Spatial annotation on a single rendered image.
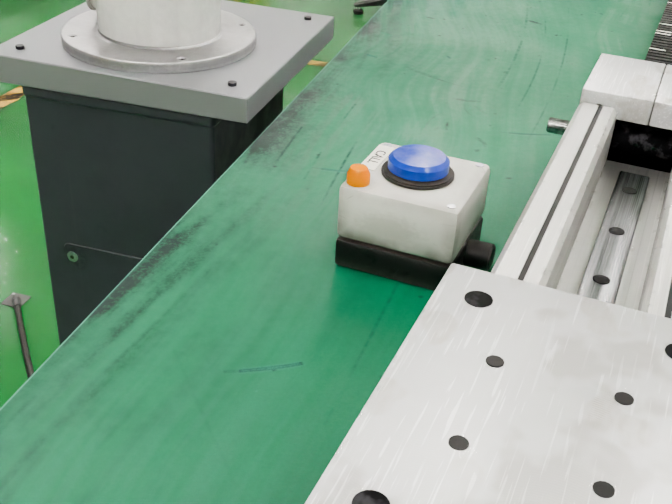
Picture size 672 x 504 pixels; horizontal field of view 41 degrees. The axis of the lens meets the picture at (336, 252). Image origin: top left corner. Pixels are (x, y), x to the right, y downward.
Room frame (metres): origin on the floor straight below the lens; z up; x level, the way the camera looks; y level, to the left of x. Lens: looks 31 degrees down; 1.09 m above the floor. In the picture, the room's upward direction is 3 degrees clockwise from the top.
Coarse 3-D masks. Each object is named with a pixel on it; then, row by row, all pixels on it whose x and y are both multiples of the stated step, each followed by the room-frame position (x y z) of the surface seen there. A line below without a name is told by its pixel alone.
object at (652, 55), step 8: (664, 16) 1.03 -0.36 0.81; (664, 24) 1.00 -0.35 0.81; (656, 32) 0.96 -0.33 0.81; (664, 32) 0.97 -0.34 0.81; (656, 40) 0.93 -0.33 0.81; (664, 40) 0.94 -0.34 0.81; (656, 48) 0.91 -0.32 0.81; (664, 48) 0.91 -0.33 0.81; (648, 56) 0.88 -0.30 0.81; (656, 56) 0.88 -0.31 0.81; (664, 56) 0.88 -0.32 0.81
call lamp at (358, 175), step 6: (354, 168) 0.51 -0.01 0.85; (360, 168) 0.51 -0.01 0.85; (366, 168) 0.51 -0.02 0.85; (348, 174) 0.51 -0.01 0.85; (354, 174) 0.50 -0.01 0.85; (360, 174) 0.50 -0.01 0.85; (366, 174) 0.50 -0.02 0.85; (348, 180) 0.50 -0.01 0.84; (354, 180) 0.50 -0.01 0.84; (360, 180) 0.50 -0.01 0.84; (366, 180) 0.50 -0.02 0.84; (354, 186) 0.50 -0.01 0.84; (360, 186) 0.50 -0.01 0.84
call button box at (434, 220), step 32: (384, 160) 0.54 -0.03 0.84; (352, 192) 0.50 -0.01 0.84; (384, 192) 0.50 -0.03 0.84; (416, 192) 0.50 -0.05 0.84; (448, 192) 0.50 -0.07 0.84; (480, 192) 0.52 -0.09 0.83; (352, 224) 0.50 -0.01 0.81; (384, 224) 0.49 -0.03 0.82; (416, 224) 0.48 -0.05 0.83; (448, 224) 0.48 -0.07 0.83; (480, 224) 0.54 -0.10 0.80; (352, 256) 0.50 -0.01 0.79; (384, 256) 0.49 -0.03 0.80; (416, 256) 0.49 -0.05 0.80; (448, 256) 0.48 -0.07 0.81; (480, 256) 0.50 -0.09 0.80
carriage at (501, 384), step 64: (448, 320) 0.27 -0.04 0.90; (512, 320) 0.27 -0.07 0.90; (576, 320) 0.27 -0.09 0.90; (640, 320) 0.28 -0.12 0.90; (384, 384) 0.23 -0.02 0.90; (448, 384) 0.23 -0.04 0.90; (512, 384) 0.23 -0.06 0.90; (576, 384) 0.24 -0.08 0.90; (640, 384) 0.24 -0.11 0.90; (384, 448) 0.20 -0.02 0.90; (448, 448) 0.20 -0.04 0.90; (512, 448) 0.20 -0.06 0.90; (576, 448) 0.21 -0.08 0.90; (640, 448) 0.21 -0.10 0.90
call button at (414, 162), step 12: (396, 156) 0.52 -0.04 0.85; (408, 156) 0.52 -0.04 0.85; (420, 156) 0.52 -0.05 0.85; (432, 156) 0.52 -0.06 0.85; (444, 156) 0.53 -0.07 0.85; (396, 168) 0.51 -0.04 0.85; (408, 168) 0.51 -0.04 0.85; (420, 168) 0.51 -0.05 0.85; (432, 168) 0.51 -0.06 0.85; (444, 168) 0.51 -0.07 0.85; (420, 180) 0.51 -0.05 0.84; (432, 180) 0.51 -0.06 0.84
